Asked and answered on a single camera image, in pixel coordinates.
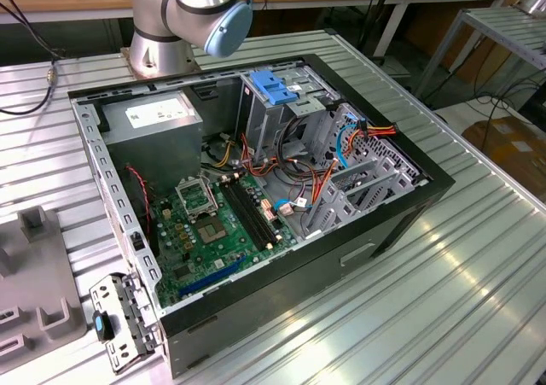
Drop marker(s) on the blue expansion slot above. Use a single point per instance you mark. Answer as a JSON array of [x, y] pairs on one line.
[[213, 276]]

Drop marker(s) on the black open PC case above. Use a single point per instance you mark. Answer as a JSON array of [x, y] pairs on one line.
[[277, 299]]

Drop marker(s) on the metal slat side table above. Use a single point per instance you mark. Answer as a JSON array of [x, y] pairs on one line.
[[503, 30]]

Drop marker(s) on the black RAM slot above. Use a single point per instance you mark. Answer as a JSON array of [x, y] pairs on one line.
[[258, 213], [253, 213], [247, 213], [241, 213]]

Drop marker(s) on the black case fan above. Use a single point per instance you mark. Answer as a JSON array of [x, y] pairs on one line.
[[138, 205]]

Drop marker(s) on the silver optical drive bay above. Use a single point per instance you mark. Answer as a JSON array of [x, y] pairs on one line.
[[260, 124]]

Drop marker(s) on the grey power supply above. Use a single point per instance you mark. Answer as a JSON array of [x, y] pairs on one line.
[[149, 154]]

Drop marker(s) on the blue drive bay latch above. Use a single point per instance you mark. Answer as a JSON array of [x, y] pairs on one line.
[[268, 84]]

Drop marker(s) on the silver hinged slot bracket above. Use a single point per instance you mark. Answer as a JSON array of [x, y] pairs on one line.
[[112, 283]]

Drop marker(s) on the black blue bracket latch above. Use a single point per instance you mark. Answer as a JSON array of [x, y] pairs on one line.
[[100, 326]]

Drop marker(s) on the green motherboard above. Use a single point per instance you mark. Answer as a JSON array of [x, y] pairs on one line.
[[213, 270]]

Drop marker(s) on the large flat cardboard box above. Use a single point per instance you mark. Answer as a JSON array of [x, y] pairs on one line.
[[512, 146]]

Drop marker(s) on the silver disk bay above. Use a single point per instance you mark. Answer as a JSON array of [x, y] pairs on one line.
[[341, 205]]

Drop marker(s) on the grey parts rack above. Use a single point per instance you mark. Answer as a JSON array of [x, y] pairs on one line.
[[38, 274]]

